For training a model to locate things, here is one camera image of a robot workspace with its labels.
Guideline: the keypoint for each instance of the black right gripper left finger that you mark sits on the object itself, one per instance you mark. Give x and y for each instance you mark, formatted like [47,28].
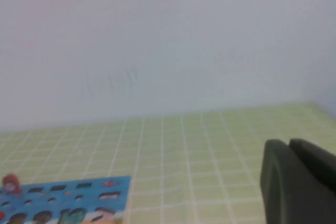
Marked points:
[288,195]

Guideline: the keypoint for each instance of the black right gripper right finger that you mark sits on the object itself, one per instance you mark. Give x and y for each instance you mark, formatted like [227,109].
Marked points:
[317,161]

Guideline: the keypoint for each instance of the blue wooden number puzzle board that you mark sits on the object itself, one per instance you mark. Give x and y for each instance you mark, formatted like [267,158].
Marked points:
[78,200]

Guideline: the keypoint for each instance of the red fish piece number 7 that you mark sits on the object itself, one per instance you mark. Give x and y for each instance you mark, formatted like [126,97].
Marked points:
[11,183]

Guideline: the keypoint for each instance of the green white grid tablecloth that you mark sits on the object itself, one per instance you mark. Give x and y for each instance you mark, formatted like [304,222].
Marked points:
[197,155]

